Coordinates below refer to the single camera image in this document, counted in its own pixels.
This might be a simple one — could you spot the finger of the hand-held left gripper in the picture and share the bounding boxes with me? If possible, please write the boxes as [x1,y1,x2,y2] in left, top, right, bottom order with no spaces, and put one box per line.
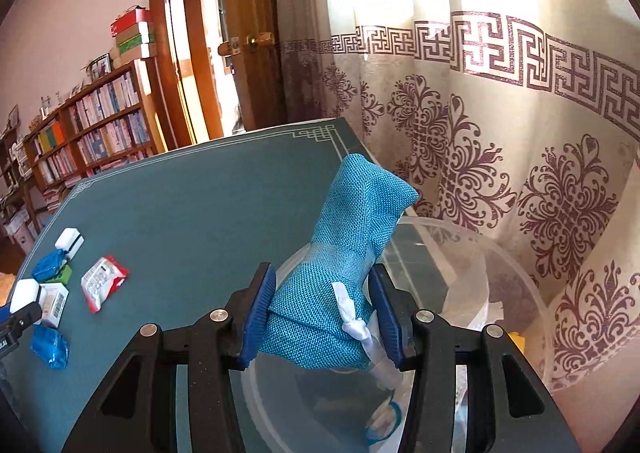
[0,300,43,364]

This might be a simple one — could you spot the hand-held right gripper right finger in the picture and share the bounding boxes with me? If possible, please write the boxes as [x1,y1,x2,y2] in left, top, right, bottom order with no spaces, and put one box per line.
[367,263,581,453]

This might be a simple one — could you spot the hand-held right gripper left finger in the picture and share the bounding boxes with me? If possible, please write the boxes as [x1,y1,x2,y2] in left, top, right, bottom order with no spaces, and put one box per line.
[62,260,278,453]

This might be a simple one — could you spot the white sponge with black stripe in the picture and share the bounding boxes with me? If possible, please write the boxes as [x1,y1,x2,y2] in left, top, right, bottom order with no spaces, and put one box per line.
[9,279,41,315]
[54,228,85,259]

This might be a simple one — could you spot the white box with barcode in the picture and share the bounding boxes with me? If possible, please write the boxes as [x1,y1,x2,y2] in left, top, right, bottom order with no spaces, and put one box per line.
[37,282,70,329]

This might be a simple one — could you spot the blue foil packet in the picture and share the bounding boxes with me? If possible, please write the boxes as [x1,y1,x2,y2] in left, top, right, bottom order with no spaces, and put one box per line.
[30,324,70,370]
[31,249,68,283]

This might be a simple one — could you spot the red white snack packet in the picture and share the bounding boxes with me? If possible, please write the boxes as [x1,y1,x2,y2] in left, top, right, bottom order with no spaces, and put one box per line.
[80,255,130,314]

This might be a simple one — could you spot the white blue plastic packet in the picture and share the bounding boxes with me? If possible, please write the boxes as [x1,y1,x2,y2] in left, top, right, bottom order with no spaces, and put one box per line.
[365,398,403,444]

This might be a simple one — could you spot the blue woven pouch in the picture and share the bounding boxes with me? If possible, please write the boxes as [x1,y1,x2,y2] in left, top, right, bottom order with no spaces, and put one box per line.
[262,152,420,390]

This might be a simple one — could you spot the clear plastic bowl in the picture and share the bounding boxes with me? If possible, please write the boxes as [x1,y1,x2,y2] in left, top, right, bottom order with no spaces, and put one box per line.
[240,216,553,453]

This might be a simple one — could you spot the white storage boxes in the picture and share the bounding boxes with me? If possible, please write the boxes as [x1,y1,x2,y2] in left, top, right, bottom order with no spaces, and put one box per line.
[2,208,38,254]

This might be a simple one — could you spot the wooden bookshelf with books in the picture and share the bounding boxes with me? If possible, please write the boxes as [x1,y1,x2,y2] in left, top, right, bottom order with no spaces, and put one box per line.
[22,58,166,214]

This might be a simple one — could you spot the patterned cream curtain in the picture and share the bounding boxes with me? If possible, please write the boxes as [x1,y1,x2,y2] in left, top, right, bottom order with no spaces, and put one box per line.
[272,0,640,394]

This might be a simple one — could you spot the green white flat box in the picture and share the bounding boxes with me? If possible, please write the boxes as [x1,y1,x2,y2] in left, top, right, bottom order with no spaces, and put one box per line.
[117,40,158,61]
[115,23,156,48]

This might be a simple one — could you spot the red flat box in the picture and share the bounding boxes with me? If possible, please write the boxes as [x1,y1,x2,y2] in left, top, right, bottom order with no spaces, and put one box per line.
[110,9,151,36]

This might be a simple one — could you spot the photo frame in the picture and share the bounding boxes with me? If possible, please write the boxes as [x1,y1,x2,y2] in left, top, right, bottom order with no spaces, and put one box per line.
[87,53,112,81]

